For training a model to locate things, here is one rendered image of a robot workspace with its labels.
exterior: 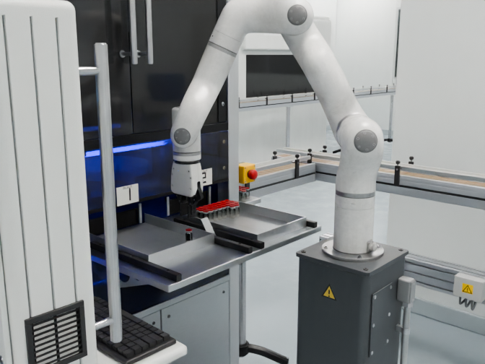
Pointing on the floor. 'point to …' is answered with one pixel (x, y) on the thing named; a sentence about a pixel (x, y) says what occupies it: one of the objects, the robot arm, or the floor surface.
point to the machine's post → (228, 188)
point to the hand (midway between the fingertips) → (188, 209)
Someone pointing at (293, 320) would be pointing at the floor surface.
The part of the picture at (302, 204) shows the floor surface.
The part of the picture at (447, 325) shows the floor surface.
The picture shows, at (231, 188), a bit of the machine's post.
